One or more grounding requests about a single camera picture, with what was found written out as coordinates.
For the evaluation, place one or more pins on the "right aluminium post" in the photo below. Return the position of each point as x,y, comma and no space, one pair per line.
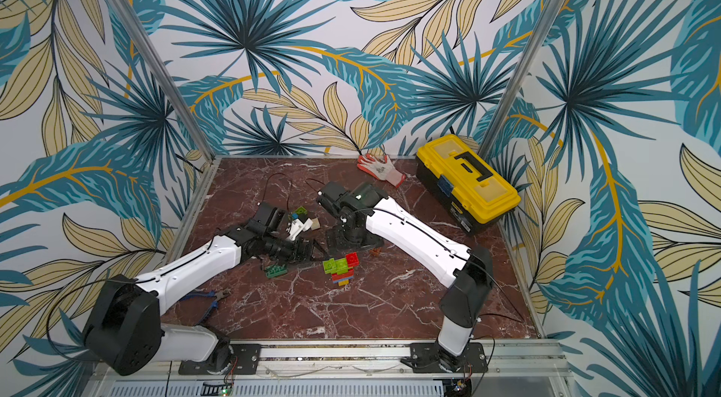
536,40

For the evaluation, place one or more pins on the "dark green long brick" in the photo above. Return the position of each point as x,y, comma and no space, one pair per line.
275,271

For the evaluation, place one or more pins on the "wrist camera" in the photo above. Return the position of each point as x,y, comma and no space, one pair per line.
330,196
269,220

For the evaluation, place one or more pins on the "blue handled pliers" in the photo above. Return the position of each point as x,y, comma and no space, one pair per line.
215,298

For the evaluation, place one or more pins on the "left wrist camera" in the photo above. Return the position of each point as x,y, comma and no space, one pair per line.
269,220

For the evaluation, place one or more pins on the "left aluminium post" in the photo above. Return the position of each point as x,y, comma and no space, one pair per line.
132,24

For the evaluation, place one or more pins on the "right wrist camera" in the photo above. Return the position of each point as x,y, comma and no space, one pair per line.
330,196

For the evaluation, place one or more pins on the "red white work glove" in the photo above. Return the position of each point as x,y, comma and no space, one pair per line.
381,168

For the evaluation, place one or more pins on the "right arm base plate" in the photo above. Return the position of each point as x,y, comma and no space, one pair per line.
431,358

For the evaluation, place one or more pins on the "aluminium front rail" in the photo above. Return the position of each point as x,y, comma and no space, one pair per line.
506,367

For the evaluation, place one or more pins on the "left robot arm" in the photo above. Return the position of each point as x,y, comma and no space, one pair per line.
125,330

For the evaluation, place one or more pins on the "aluminium post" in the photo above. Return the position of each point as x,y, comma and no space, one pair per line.
132,24
536,40

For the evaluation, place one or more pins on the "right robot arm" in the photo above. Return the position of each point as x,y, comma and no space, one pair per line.
370,213

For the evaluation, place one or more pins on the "small red brick front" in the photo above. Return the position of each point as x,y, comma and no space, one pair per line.
352,260

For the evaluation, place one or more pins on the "light green square brick front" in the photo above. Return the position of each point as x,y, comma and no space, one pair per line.
329,266

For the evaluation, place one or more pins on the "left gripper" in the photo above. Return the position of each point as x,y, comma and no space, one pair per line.
298,255

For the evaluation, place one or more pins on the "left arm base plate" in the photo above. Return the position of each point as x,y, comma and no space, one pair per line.
226,360

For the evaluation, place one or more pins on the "yellow black toolbox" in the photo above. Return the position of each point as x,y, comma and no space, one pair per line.
471,191

